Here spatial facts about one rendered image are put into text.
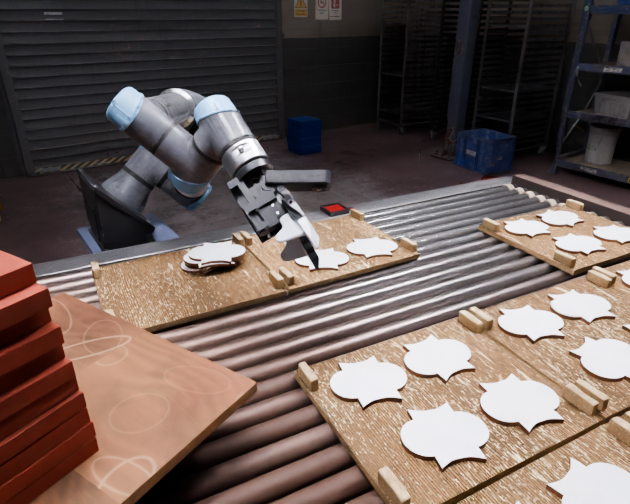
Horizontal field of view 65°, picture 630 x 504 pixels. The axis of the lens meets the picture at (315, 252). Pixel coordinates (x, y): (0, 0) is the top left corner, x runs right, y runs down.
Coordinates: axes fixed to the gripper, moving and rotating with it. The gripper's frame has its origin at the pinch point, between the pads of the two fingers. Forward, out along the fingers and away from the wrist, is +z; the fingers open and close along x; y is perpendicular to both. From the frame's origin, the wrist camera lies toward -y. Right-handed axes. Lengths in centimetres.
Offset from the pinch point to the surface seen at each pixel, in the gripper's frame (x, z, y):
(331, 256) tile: -51, -9, -9
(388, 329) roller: -29.0, 15.6, -7.8
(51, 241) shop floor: -276, -174, 127
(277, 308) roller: -36.0, -2.5, 10.6
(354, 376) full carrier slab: -12.6, 19.6, 5.1
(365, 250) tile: -54, -6, -19
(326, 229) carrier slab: -67, -21, -15
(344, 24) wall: -494, -360, -267
